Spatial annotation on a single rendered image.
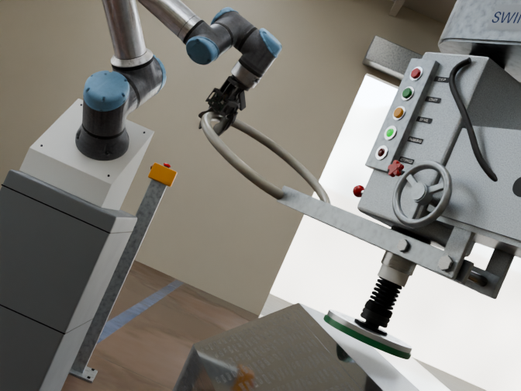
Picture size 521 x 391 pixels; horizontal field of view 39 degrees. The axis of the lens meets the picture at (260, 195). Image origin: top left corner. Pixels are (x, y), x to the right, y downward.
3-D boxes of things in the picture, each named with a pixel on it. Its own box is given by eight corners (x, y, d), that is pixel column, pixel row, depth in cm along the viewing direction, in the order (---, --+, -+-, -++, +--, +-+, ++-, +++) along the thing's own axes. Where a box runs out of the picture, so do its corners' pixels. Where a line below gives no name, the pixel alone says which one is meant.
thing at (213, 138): (351, 237, 223) (357, 230, 222) (229, 180, 194) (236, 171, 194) (289, 155, 260) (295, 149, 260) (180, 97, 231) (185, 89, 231)
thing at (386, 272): (410, 290, 173) (415, 276, 173) (391, 282, 168) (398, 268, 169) (389, 281, 178) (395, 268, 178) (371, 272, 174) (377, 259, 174)
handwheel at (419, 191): (457, 247, 154) (485, 182, 154) (429, 233, 148) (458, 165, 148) (406, 230, 166) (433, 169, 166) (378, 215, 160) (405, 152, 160)
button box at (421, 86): (394, 175, 171) (443, 64, 171) (387, 171, 169) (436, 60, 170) (370, 169, 177) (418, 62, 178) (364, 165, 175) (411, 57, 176)
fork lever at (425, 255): (502, 303, 160) (512, 282, 160) (451, 278, 149) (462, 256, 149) (314, 219, 216) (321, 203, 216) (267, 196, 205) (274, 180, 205)
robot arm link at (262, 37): (263, 26, 230) (288, 46, 229) (240, 58, 233) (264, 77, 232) (257, 25, 221) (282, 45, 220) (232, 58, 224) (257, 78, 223)
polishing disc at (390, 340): (409, 348, 181) (411, 344, 181) (412, 358, 160) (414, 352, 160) (330, 312, 186) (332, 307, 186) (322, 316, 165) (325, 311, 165)
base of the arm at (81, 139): (63, 143, 260) (64, 122, 253) (96, 117, 273) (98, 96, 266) (108, 168, 257) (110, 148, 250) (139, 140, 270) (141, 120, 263)
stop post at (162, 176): (97, 372, 367) (185, 174, 370) (91, 383, 347) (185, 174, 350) (60, 357, 365) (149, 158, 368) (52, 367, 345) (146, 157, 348)
